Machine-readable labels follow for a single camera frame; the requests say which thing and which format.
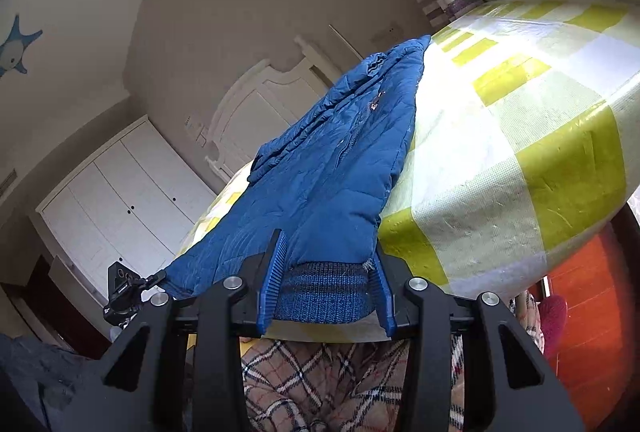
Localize white bed headboard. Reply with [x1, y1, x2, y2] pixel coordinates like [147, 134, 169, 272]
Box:
[205, 36, 362, 179]

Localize pink slipper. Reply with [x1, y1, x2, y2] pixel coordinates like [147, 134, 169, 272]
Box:
[537, 297, 569, 359]

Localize plaid pants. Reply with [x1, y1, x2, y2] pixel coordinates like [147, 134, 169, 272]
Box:
[240, 337, 547, 432]

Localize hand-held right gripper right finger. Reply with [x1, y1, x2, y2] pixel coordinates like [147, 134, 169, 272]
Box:
[369, 246, 587, 432]

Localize blue star wall sticker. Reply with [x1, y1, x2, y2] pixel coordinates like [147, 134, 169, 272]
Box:
[0, 13, 44, 80]

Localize yellow checked blanket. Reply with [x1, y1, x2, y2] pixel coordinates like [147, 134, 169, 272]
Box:
[177, 0, 640, 345]

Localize blue quilted jacket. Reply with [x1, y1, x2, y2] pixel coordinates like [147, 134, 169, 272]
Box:
[162, 36, 432, 323]

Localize white wardrobe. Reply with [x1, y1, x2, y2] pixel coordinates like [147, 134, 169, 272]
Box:
[35, 114, 217, 309]

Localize thin white rod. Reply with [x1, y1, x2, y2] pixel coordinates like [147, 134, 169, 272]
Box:
[328, 24, 374, 60]

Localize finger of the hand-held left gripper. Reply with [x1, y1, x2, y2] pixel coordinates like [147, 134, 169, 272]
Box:
[132, 269, 168, 293]

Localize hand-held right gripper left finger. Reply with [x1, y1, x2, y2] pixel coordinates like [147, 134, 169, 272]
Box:
[50, 229, 289, 432]

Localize dark wooden door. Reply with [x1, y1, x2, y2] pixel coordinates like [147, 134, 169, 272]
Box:
[0, 256, 112, 359]

